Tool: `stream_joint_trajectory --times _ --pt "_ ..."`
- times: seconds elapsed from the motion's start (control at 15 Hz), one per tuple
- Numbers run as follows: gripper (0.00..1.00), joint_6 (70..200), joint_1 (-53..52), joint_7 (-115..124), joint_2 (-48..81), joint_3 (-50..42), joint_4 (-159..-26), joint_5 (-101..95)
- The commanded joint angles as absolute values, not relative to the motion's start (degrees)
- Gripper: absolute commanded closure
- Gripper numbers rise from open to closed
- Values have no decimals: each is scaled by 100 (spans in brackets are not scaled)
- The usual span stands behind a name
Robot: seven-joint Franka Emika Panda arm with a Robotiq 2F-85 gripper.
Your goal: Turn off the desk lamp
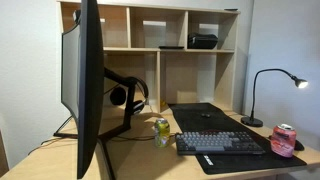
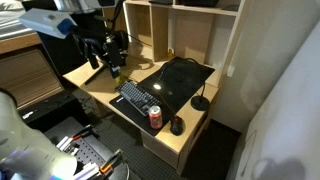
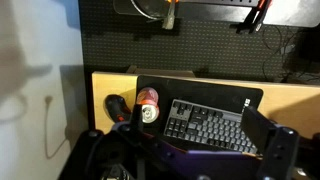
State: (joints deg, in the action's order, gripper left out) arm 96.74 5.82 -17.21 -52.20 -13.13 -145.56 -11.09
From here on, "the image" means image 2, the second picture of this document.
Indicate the white metal bracket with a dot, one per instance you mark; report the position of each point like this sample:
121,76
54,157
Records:
86,171
66,145

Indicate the black computer mouse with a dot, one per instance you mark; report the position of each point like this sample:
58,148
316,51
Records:
176,126

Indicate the black desk mat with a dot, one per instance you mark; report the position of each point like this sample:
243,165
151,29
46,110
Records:
185,81

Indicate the white wall outlet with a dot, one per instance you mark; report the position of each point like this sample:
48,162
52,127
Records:
230,70

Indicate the light wooden desk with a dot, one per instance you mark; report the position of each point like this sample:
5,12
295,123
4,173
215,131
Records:
180,133

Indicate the wooden bed frame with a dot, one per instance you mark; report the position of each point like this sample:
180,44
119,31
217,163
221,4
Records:
26,76

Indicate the wooden cubby shelf hutch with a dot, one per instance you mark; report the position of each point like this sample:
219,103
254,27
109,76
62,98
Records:
193,33

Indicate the dark grey mechanical keyboard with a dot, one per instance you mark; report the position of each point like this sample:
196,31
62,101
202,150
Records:
138,97

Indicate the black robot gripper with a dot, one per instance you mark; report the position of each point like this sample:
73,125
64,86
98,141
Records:
112,55

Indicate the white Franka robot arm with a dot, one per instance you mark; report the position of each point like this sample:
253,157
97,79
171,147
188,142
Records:
43,21

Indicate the black low cabinet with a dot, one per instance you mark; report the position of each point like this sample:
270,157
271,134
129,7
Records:
53,110

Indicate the black perforated robot platform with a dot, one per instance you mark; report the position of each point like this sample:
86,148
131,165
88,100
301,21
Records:
90,153

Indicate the black curved monitor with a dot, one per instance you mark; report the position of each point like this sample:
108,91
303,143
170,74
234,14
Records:
60,53

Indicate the black orange clamp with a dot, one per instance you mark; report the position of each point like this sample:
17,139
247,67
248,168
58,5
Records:
110,163
81,133

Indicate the red soda can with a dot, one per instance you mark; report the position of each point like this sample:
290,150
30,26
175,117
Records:
155,118

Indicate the grey bed mattress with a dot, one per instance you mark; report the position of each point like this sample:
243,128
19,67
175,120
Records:
10,20

